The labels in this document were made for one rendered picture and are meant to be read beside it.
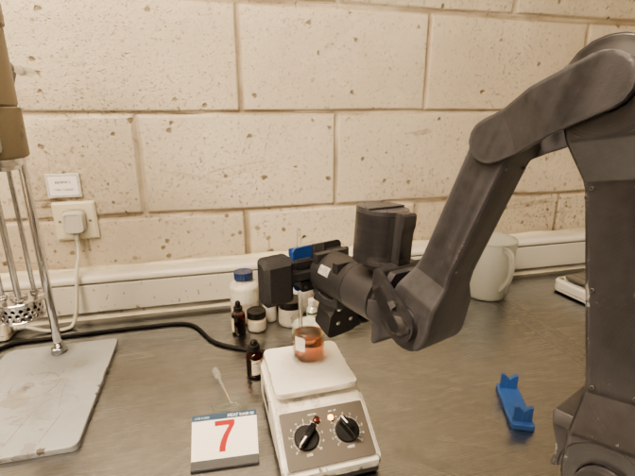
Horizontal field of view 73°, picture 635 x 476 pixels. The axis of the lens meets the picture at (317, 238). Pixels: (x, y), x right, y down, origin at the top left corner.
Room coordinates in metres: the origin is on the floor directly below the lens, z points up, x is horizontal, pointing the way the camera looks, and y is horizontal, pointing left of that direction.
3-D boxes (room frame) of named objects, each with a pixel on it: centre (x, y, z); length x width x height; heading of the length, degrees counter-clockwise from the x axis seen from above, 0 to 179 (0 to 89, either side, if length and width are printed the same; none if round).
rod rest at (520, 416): (0.57, -0.31, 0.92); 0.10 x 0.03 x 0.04; 171
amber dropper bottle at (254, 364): (0.67, 0.11, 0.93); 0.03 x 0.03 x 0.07
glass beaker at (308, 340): (0.59, 0.01, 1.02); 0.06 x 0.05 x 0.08; 178
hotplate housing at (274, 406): (0.54, 0.01, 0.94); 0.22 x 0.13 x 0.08; 15
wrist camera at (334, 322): (0.51, -0.03, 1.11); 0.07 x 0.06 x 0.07; 123
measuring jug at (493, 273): (1.00, -0.43, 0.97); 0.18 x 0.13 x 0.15; 7
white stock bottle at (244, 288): (0.88, 0.16, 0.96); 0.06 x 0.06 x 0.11
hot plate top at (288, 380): (0.56, 0.01, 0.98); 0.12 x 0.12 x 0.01; 15
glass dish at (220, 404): (0.56, 0.14, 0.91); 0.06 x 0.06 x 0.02
